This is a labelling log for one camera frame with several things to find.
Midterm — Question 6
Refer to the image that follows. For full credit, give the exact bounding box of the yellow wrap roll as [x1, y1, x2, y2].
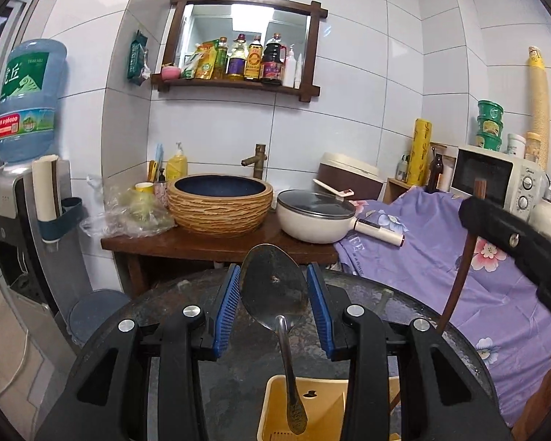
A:
[406, 118, 430, 187]

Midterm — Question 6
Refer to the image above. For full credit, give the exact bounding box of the wooden box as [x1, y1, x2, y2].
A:
[383, 177, 416, 204]

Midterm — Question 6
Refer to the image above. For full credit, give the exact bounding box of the yellow plastic utensil basket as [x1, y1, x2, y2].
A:
[257, 375, 402, 441]

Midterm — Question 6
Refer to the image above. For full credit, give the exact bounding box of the white paper cup sleeve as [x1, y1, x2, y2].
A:
[31, 155, 64, 221]

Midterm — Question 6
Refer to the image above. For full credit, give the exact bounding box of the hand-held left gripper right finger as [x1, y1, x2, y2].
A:
[307, 263, 515, 441]

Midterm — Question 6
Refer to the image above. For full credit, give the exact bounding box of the white kettle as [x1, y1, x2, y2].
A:
[530, 197, 551, 240]

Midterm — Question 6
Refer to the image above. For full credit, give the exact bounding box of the yellow oil bottle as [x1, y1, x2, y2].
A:
[212, 37, 229, 80]

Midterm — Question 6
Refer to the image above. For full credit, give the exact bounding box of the purple floral cloth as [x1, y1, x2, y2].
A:
[337, 186, 551, 428]

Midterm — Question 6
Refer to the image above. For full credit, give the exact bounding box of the bamboo style faucet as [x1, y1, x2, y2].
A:
[241, 144, 268, 180]

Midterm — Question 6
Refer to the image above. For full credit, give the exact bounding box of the grey water dispenser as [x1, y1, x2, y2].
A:
[0, 158, 86, 318]

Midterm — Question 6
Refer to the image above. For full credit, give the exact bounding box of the brown glass bottle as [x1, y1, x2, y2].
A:
[425, 147, 444, 194]

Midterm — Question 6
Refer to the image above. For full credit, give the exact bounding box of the glass pan lid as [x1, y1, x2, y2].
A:
[278, 189, 356, 220]

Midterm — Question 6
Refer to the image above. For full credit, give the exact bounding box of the grey trash bin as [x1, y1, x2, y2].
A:
[69, 289, 132, 345]

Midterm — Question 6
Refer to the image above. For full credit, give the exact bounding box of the teal cup holder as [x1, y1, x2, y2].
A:
[39, 197, 83, 243]

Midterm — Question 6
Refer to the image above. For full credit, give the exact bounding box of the white cable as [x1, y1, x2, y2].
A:
[4, 322, 30, 389]

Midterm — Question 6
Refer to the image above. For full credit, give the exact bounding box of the green packet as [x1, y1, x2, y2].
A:
[127, 30, 150, 86]

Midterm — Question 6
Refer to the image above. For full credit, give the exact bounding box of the orange label sauce bottle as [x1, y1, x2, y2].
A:
[244, 34, 263, 81]

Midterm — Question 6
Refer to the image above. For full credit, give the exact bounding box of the purple capped bottle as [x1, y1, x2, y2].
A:
[226, 33, 249, 79]

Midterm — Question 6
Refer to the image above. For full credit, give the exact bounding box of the wooden counter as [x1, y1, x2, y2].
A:
[101, 214, 341, 299]

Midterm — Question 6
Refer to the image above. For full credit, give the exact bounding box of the white green pouch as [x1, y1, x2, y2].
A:
[181, 50, 200, 79]

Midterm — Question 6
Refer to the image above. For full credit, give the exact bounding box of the white pan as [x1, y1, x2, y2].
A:
[276, 200, 406, 246]

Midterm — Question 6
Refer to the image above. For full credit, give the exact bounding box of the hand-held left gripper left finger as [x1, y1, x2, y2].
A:
[34, 264, 242, 441]

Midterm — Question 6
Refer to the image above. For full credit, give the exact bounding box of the clear plastic bag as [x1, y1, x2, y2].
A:
[80, 175, 175, 240]

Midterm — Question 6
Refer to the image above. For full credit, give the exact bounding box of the white brown rice cooker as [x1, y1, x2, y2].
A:
[313, 153, 386, 203]

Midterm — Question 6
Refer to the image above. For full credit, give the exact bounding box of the dark soy sauce bottle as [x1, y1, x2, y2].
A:
[260, 33, 286, 85]

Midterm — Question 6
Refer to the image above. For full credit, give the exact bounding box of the metal spoon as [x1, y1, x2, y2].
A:
[239, 243, 309, 436]

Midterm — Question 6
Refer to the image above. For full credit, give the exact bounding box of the yellow pouch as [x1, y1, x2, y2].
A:
[194, 41, 219, 80]

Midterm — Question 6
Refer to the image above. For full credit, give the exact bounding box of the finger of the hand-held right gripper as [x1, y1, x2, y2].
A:
[458, 197, 551, 327]

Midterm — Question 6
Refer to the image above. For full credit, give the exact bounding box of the white squeeze bottle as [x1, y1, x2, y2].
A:
[282, 46, 297, 87]

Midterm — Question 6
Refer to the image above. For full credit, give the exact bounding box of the wooden framed mirror shelf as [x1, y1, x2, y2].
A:
[151, 0, 328, 103]

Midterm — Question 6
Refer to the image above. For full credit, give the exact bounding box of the tall stack of paper cups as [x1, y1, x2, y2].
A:
[528, 46, 551, 168]

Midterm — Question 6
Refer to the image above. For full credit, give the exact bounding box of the yellow soap pump bottle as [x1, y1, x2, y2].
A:
[166, 142, 188, 182]

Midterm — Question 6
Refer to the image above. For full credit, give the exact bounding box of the woven pattern wash basin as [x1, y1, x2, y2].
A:
[166, 173, 275, 239]

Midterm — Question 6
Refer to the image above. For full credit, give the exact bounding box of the white microwave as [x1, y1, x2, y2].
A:
[449, 144, 547, 226]

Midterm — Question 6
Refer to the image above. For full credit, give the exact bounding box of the blue water bottle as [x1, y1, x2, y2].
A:
[0, 39, 69, 165]

